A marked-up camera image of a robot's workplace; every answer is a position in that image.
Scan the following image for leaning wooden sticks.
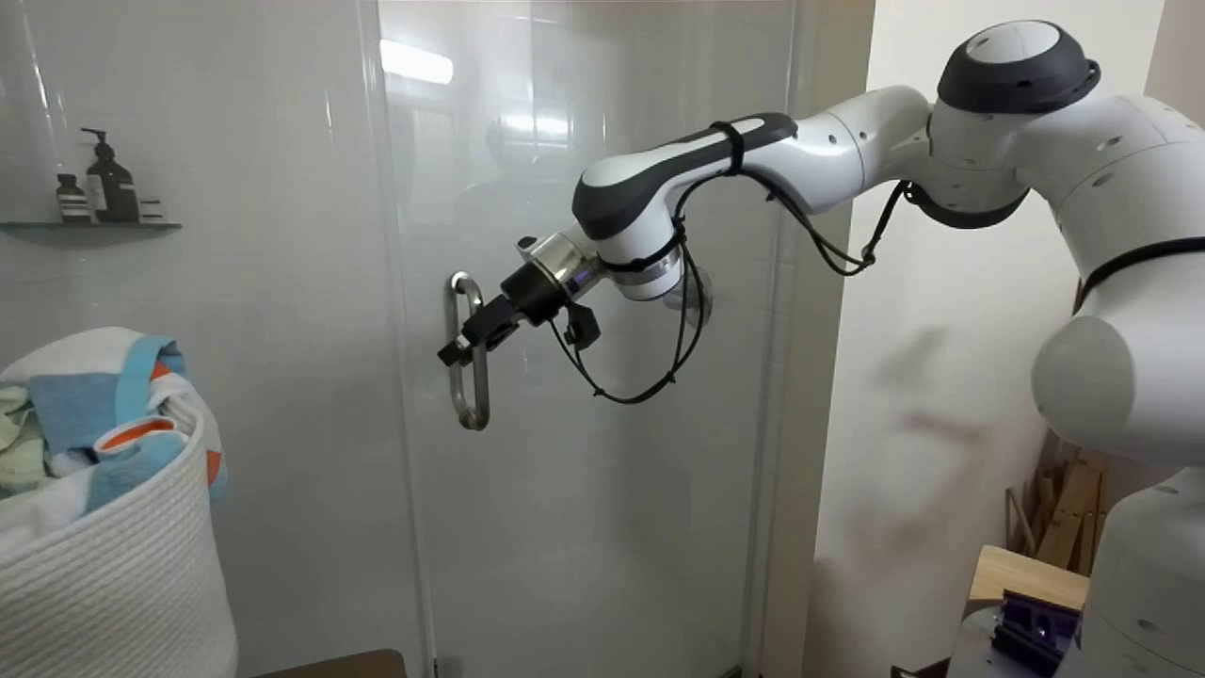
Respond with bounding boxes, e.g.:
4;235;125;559
1002;431;1112;576

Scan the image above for light wooden board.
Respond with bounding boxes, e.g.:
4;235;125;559
969;541;1092;619

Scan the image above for silver tubular door handle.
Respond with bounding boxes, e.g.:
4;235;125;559
442;267;496;433

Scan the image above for white woven laundry basket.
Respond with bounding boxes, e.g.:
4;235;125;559
0;325;240;678

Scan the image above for blue and orange cloth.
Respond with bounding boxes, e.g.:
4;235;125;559
24;331;230;512

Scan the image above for dark pump dispenser bottle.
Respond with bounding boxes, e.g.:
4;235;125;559
79;123;143;226

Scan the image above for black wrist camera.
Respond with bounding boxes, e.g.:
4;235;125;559
558;299;605;353

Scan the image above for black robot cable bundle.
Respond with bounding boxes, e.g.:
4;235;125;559
543;118;915;407

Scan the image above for purple black clamp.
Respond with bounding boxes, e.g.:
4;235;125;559
987;587;1085;678

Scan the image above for pale green cloth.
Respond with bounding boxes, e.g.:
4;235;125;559
0;380;53;501

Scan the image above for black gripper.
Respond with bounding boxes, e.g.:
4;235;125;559
435;257;578;372

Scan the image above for small dark jar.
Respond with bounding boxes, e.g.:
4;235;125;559
51;167;93;226

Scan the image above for black strap on arm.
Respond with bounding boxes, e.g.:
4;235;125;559
1071;235;1205;315

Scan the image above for frosted glass shower door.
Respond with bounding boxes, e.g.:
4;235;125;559
373;0;806;678

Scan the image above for fixed frosted glass panel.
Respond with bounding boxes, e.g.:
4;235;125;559
0;0;387;678

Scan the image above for glass wall shelf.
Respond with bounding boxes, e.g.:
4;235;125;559
0;211;186;240

